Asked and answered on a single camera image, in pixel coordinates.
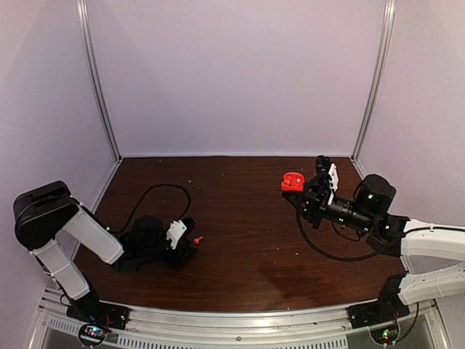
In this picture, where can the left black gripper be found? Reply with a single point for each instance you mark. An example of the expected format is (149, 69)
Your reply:
(180, 255)

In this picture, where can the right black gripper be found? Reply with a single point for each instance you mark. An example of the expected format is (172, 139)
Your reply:
(320, 194)

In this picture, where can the orange round case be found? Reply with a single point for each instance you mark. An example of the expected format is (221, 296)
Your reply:
(293, 182)

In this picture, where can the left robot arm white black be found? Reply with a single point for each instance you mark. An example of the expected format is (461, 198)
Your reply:
(41, 214)

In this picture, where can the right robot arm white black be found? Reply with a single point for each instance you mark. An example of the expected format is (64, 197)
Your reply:
(387, 234)

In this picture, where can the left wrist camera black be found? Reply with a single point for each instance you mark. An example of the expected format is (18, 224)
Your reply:
(177, 230)

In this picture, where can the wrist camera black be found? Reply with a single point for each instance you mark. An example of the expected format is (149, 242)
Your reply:
(177, 230)
(328, 178)

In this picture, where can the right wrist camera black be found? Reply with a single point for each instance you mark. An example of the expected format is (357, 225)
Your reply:
(328, 178)

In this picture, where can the front aluminium rail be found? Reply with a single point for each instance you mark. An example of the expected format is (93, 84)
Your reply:
(327, 327)

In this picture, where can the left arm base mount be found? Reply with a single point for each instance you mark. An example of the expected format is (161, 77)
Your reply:
(107, 315)

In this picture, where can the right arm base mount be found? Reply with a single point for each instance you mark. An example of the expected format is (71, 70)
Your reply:
(376, 312)

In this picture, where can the right aluminium frame post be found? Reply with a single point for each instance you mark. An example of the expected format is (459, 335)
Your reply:
(385, 40)

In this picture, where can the aluminium frame post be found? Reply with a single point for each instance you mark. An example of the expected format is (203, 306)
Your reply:
(89, 51)
(385, 40)

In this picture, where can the left aluminium frame post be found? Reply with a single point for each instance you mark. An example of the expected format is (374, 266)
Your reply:
(89, 51)

